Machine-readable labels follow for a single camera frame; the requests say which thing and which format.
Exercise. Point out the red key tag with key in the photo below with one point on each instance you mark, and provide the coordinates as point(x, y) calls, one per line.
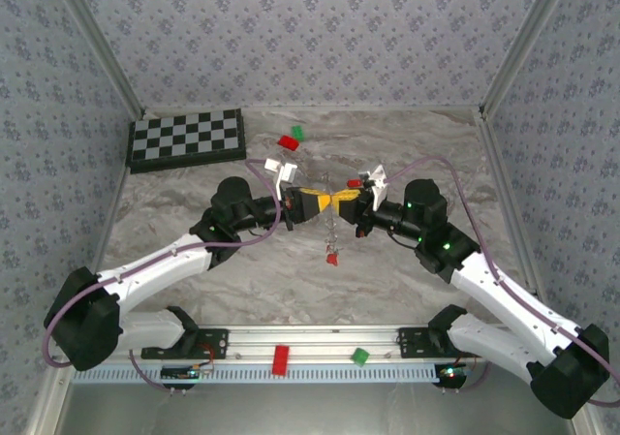
point(353, 183)

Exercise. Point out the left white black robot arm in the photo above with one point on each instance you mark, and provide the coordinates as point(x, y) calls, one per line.
point(145, 270)

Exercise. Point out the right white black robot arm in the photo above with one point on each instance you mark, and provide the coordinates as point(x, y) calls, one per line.
point(508, 299)

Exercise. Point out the small red toy brick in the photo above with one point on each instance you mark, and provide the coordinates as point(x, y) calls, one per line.
point(288, 142)

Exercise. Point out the small green toy brick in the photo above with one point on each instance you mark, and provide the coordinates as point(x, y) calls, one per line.
point(297, 132)

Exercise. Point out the black grey checkerboard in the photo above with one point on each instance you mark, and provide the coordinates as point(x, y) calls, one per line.
point(186, 137)

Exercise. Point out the green toy block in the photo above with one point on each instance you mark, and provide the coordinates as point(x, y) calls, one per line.
point(360, 357)

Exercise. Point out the long red toy brick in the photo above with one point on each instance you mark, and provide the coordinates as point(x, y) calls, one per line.
point(280, 360)

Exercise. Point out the right circuit board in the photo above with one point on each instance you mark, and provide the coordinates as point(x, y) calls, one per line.
point(453, 373)

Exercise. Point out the circuit board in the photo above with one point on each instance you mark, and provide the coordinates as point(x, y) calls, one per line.
point(179, 373)
point(453, 373)

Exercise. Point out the left circuit board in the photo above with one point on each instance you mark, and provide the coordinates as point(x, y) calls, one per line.
point(179, 373)

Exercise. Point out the grey metal panel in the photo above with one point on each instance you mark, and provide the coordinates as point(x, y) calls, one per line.
point(310, 411)

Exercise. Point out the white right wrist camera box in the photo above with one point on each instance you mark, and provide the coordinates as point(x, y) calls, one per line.
point(378, 183)

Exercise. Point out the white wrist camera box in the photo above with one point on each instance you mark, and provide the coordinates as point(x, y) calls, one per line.
point(286, 171)
point(378, 183)

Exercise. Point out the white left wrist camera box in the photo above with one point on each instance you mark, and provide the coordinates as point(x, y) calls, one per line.
point(286, 171)

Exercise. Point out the aluminium side rail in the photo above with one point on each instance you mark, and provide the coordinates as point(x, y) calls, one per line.
point(496, 164)
point(121, 188)

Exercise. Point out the aluminium front rail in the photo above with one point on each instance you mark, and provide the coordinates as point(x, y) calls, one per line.
point(315, 340)

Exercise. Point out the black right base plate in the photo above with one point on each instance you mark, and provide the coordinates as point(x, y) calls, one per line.
point(409, 345)

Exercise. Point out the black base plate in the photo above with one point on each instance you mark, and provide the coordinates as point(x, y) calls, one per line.
point(409, 345)
point(213, 350)

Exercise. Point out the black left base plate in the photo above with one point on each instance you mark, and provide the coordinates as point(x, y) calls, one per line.
point(213, 350)

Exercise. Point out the aluminium frame post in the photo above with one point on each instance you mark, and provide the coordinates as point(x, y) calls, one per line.
point(528, 38)
point(97, 38)

